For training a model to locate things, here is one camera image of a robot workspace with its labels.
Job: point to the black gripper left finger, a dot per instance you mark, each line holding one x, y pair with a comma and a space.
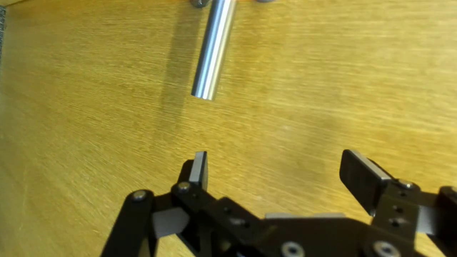
196, 170

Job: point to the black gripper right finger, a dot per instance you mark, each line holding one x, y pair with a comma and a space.
368, 180

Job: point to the silver metal door handle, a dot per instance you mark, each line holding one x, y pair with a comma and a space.
213, 48

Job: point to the wooden door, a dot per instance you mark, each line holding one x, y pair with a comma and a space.
96, 101

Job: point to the round metal door lock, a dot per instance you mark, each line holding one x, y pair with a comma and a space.
201, 3

